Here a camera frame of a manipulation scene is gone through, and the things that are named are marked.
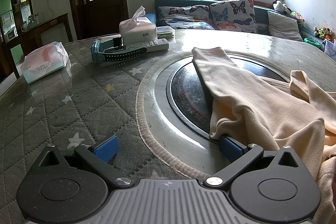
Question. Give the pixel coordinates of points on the square butterfly print pillow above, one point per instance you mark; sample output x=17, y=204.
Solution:
x=233, y=16

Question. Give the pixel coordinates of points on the grey pillow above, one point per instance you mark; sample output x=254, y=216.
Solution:
x=283, y=26

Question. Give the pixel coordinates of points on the cream long-sleeve shirt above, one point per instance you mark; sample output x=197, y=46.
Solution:
x=249, y=98

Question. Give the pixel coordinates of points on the white and pink tissue box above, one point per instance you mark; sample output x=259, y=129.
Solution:
x=139, y=32

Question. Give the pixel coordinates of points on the clear plastic container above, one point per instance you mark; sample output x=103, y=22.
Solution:
x=165, y=32

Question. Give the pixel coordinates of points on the soft white tissue pack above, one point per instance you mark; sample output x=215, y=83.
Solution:
x=44, y=61

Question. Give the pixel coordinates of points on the white remote control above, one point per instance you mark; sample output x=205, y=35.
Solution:
x=157, y=44

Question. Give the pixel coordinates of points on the blue smartwatch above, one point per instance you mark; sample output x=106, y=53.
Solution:
x=123, y=54

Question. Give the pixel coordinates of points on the colourful plush toy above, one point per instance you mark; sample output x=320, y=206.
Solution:
x=298, y=17

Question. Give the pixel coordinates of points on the flat butterfly print pillow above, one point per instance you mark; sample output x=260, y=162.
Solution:
x=183, y=16

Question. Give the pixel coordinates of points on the green plastic basin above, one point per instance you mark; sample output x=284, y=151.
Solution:
x=313, y=43

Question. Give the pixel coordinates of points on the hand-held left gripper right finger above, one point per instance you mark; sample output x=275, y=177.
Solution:
x=231, y=148

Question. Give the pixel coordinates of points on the clear plastic storage box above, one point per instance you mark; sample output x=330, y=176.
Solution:
x=330, y=50

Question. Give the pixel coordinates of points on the glass jar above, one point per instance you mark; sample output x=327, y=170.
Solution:
x=30, y=20
x=36, y=18

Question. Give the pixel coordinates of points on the dark wooden display cabinet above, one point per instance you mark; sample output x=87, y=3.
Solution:
x=15, y=3

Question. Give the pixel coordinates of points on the blue sofa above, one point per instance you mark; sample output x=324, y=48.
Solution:
x=261, y=19

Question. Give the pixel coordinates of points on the round black inset cooktop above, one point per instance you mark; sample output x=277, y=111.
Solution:
x=189, y=92

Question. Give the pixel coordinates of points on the brown and green plush toys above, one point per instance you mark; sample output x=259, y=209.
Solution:
x=323, y=33

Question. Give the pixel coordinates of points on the dark wooden sideboard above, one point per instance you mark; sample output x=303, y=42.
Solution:
x=52, y=24

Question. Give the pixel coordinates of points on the panda plush toy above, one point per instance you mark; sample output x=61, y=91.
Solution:
x=279, y=6

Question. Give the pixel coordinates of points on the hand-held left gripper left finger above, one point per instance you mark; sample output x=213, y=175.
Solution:
x=106, y=147

